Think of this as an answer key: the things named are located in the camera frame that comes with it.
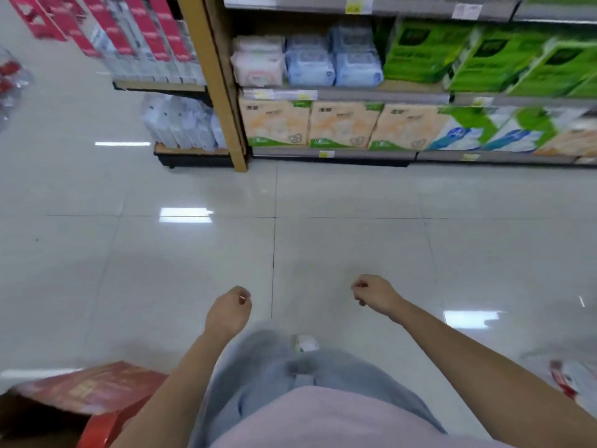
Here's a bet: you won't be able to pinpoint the grey metal shelf unit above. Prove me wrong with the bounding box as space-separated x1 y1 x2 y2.
223 0 597 168

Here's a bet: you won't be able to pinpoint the wooden shelf post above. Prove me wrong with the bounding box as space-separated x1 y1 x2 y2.
177 0 249 173

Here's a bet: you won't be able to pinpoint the row of red white packets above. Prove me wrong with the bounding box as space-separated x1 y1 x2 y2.
5 0 207 86

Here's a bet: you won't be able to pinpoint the light blue jeans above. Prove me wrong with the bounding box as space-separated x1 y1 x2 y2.
189 329 446 448

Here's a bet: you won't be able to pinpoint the pink white wipes pack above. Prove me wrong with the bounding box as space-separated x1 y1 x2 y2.
232 35 286 54
231 51 286 87

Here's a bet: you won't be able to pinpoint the white price label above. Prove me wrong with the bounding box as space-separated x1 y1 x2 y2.
451 3 483 21

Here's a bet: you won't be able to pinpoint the blue green white tissue pack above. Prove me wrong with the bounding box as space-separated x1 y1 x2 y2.
427 107 514 152
483 107 579 153

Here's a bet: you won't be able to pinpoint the row of white tissue packs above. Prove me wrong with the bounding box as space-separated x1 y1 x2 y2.
141 93 227 151

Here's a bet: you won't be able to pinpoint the red cardboard box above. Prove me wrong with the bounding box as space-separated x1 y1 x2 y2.
0 361 169 448

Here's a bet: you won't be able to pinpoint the person's left forearm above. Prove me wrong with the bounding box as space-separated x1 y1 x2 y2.
111 329 234 448

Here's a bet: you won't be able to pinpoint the wooden end shelf unit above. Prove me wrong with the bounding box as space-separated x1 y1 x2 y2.
112 79 235 169

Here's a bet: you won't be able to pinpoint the person's right forearm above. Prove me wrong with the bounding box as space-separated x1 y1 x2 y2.
394 297 597 448

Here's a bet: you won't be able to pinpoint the plastic wrapped bottle bundle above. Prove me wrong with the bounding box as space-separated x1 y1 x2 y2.
0 44 34 133

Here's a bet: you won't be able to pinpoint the pale pink shirt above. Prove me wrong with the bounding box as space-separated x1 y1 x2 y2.
210 386 514 448

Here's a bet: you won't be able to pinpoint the white red plastic bag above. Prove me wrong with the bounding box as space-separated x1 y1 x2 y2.
520 347 597 418

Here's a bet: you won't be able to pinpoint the long price label strip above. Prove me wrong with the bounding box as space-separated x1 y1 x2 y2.
243 89 318 101

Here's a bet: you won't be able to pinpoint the beige tissue pack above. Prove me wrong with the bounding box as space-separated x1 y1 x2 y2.
309 102 384 150
535 117 597 158
239 99 312 148
368 105 451 152

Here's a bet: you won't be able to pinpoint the blue wipes pack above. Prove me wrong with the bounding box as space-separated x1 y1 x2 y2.
285 35 330 53
285 49 336 87
334 51 384 87
328 25 377 54

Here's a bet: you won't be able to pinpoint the person's right hand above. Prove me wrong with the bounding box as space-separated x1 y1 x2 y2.
351 274 406 322

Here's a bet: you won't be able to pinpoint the person's left hand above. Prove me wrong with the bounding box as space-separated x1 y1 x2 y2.
204 286 253 343

